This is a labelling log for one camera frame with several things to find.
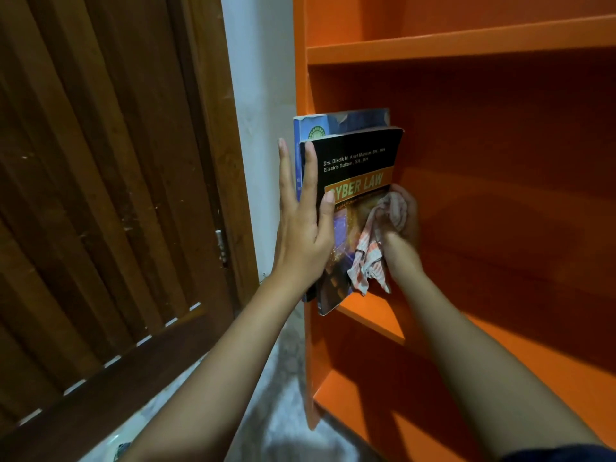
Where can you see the person's right hand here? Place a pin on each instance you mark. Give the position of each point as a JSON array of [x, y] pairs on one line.
[[402, 252]]

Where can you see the person's left hand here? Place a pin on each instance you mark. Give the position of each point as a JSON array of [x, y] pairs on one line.
[[301, 245]]

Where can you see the person's right fingers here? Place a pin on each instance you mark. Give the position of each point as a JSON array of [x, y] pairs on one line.
[[412, 211]]

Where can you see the person's left middle finger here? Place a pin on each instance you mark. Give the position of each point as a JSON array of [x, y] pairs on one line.
[[286, 175]]

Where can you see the person's left thumb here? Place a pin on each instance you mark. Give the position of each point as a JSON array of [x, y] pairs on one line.
[[327, 214]]

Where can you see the white orange striped cloth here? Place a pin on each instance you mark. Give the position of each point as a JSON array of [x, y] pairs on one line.
[[370, 254]]

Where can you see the black paperback book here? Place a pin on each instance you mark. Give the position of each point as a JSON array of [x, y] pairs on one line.
[[358, 158]]

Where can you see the blue paperback book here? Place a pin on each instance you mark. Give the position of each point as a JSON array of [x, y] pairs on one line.
[[337, 121]]

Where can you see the person's left forearm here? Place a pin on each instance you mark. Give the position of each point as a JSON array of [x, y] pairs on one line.
[[226, 370]]

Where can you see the person's right forearm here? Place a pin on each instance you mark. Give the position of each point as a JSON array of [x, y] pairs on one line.
[[481, 375]]

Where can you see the metal door hinge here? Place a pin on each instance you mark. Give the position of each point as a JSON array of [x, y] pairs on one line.
[[221, 247]]

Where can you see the orange wooden bookshelf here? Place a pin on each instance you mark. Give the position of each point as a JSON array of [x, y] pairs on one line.
[[505, 163]]

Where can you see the brown slatted wooden door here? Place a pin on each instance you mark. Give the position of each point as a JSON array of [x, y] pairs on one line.
[[96, 187]]

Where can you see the dark blue sleeve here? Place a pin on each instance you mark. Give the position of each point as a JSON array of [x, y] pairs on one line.
[[563, 454]]

